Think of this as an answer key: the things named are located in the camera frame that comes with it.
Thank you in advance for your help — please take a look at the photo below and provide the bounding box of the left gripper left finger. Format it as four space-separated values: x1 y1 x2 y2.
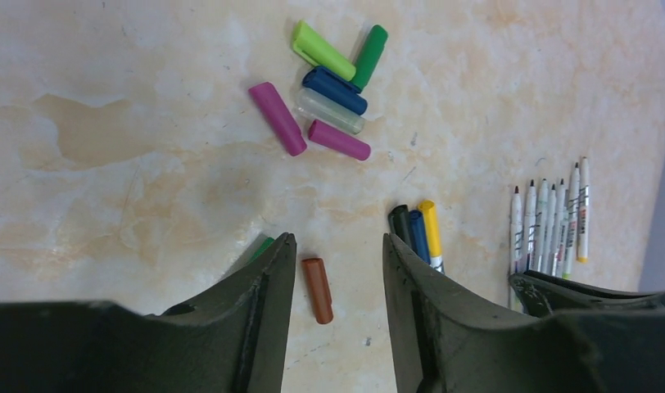
0 233 296 392

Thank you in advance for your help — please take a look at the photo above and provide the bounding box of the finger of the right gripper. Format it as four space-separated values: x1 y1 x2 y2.
509 270 665 318

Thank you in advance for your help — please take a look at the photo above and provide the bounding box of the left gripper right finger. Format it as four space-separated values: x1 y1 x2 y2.
383 233 665 392

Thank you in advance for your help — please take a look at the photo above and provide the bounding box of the clear capped pen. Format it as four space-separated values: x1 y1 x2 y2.
551 178 566 277

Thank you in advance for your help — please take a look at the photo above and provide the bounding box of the dark green capped pen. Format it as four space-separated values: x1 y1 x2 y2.
541 184 557 273

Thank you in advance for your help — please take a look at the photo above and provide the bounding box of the brown pen cap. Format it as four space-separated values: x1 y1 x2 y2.
301 258 334 324

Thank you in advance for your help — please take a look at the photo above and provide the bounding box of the blue capped pen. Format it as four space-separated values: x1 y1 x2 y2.
409 210 431 264

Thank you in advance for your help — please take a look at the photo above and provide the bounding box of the black capped pen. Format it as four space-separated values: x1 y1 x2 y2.
387 204 415 250

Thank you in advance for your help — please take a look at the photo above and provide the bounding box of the yellow capped pen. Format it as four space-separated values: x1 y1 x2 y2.
418 200 445 273

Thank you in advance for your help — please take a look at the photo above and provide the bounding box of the purple pen cap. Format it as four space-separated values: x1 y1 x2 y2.
308 120 371 161

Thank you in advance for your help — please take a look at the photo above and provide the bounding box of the magenta pen cap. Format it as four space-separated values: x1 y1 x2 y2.
248 82 307 156

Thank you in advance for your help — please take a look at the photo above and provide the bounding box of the clear pen cap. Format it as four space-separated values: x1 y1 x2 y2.
295 88 365 135

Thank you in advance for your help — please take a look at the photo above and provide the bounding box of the navy pen cap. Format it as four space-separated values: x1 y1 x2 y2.
302 65 368 115

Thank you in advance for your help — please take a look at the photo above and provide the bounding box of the dark green pen cap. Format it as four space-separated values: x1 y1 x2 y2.
351 25 388 92

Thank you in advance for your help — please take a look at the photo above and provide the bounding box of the light green pen cap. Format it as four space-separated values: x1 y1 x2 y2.
292 20 356 81

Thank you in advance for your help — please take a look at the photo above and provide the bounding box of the brown capped pen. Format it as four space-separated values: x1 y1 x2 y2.
524 179 537 270

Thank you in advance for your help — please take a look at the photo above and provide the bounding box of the purple capped pen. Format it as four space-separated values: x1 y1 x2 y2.
509 186 523 275

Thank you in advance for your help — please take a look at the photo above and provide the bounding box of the magenta capped pen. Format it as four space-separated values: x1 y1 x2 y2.
533 178 550 271

